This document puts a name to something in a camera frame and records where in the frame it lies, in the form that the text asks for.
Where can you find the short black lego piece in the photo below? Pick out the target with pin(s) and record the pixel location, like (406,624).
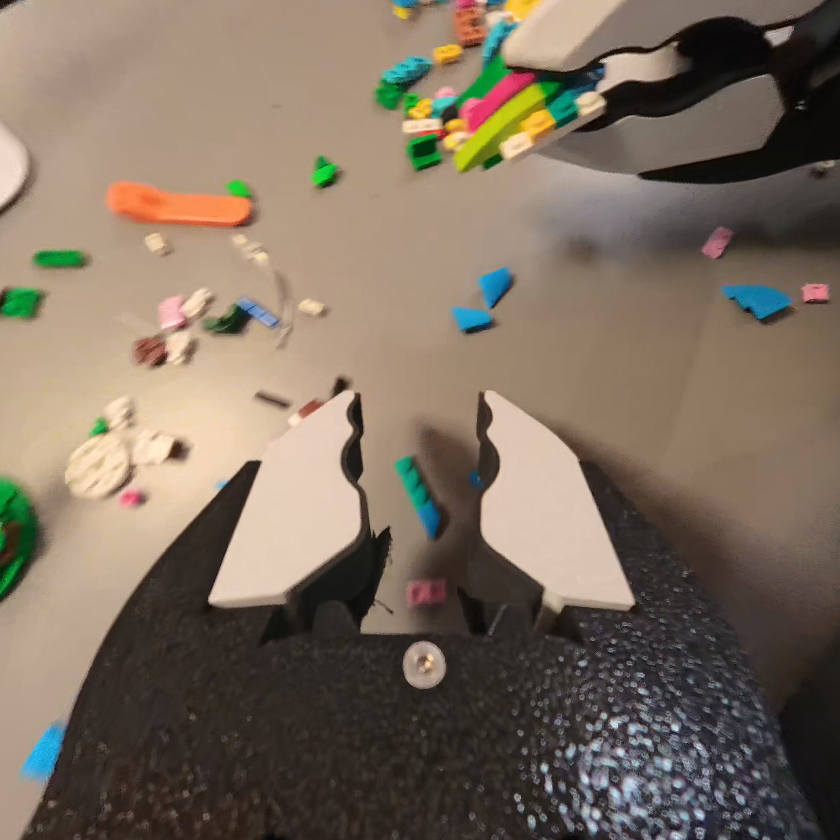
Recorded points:
(341,384)

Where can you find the small cream lego piece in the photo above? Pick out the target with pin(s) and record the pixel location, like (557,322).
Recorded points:
(312,306)
(157,244)

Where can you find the clear curved lego piece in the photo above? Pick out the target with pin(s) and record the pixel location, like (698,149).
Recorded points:
(283,302)

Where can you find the green round lego base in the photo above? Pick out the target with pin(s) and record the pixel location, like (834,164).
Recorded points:
(14,544)

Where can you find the small green lego piece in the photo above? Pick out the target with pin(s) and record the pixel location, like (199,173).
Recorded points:
(325,172)
(59,258)
(238,189)
(19,303)

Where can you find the pile of colourful lego bricks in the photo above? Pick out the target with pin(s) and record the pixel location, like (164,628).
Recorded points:
(407,69)

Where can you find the small pink round lego piece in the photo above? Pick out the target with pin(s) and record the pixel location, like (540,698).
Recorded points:
(131,497)

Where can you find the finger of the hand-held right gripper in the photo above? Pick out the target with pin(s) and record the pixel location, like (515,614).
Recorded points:
(689,131)
(571,29)

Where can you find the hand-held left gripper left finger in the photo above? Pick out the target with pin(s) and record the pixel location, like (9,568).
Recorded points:
(295,499)

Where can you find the multicolour lego plate assembly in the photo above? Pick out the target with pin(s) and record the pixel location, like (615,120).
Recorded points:
(518,118)

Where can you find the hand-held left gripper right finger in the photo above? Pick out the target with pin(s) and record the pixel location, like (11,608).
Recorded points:
(551,518)

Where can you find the white round lego flower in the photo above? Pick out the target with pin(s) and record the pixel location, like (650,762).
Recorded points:
(98,466)

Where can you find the cluster of small lego pieces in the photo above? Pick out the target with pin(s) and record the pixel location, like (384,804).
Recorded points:
(174,313)

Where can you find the blue curved lego piece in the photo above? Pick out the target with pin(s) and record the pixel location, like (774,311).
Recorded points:
(754,300)

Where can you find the long black lego piece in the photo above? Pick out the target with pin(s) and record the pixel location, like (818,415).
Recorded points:
(272,398)

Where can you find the green lego plate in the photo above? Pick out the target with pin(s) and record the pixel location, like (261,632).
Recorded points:
(417,485)

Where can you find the brown lego piece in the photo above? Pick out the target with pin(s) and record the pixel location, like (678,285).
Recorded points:
(305,412)

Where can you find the white and green lego bits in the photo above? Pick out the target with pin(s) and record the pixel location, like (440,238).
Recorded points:
(120,411)

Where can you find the orange brick separator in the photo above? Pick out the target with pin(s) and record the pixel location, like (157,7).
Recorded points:
(177,205)

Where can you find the pink lego plate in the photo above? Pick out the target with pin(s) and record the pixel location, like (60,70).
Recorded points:
(426,591)
(814,292)
(716,241)

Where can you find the white lego piece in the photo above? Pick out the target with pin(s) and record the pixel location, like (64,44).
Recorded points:
(154,446)

